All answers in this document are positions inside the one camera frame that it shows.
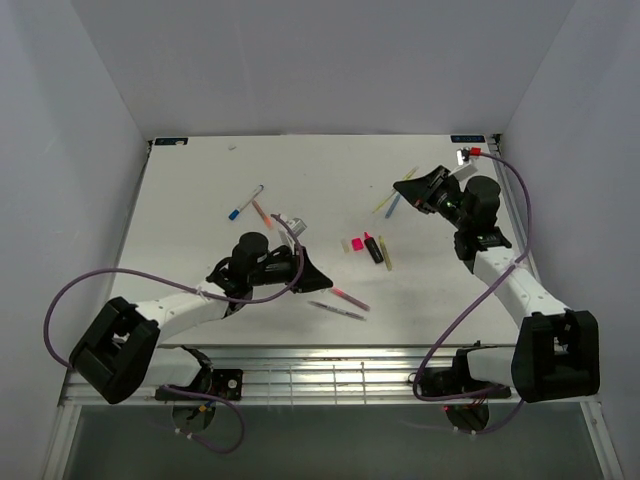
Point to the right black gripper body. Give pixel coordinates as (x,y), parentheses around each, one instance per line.
(441,196)

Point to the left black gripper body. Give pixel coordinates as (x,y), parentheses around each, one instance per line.
(277,270)

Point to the blue pen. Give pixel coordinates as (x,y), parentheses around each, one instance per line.
(394,202)

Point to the thin yellow pen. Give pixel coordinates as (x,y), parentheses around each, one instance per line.
(408,176)

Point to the pink highlighter cap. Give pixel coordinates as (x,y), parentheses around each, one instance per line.
(357,244)

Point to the black pink highlighter body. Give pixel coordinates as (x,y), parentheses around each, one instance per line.
(373,248)

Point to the yellow highlighter pen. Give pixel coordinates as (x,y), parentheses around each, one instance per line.
(385,253)

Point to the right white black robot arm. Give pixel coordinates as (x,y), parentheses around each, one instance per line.
(556,354)

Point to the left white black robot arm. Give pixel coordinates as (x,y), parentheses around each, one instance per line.
(122,351)

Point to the orange pen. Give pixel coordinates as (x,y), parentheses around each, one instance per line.
(264,217)

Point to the grey black pen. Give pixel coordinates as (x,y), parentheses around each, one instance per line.
(336,310)

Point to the red pen clear cap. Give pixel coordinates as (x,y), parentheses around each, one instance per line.
(349,298)

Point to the white marker blue cap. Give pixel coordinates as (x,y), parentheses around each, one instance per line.
(236,212)

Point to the right blue corner label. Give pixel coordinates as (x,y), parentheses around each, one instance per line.
(471,139)

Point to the blue corner label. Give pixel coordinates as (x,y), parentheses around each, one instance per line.
(471,139)
(171,141)

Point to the left blue corner label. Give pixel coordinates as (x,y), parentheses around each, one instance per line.
(171,141)

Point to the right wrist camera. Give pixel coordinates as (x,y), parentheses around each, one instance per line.
(466,163)

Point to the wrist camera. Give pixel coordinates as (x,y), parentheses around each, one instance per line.
(466,163)
(294,227)

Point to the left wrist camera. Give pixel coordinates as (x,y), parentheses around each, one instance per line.
(294,227)

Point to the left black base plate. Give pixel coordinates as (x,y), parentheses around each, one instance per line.
(223,383)

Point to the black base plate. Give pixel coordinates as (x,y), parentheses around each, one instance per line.
(223,383)
(440,382)

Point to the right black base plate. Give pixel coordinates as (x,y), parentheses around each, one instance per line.
(440,382)

